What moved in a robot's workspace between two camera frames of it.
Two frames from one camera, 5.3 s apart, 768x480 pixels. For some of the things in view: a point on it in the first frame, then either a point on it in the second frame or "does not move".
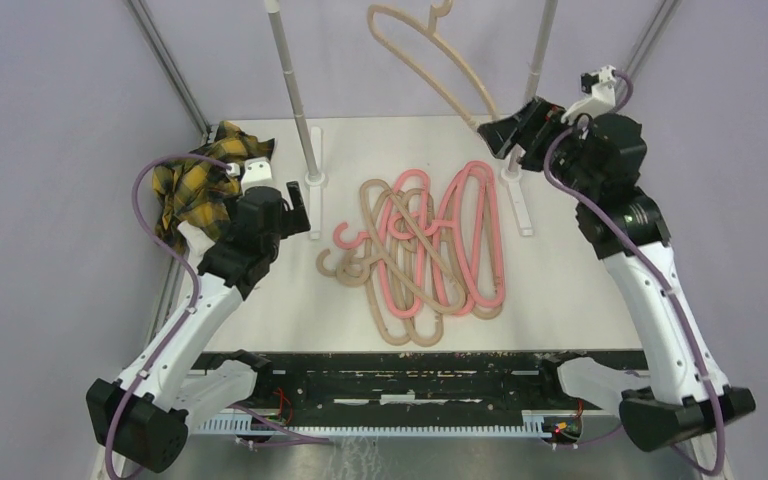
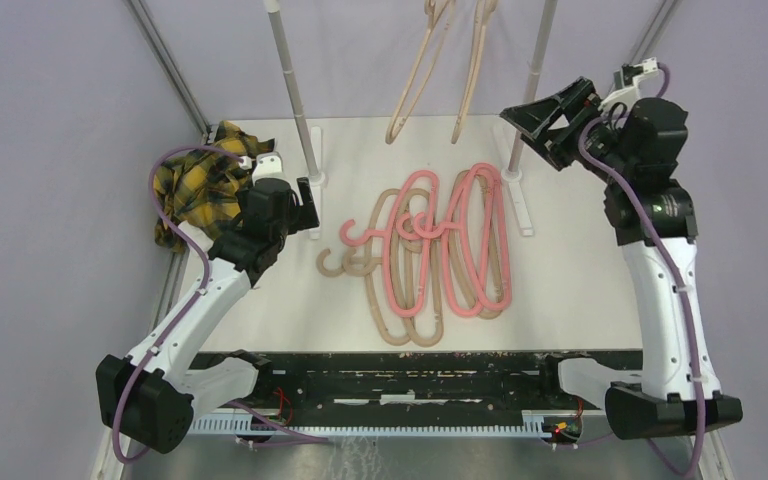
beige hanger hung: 430,29 -> 431,7
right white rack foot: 512,176 does not move
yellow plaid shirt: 194,192 does not move
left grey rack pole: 313,177 does not move
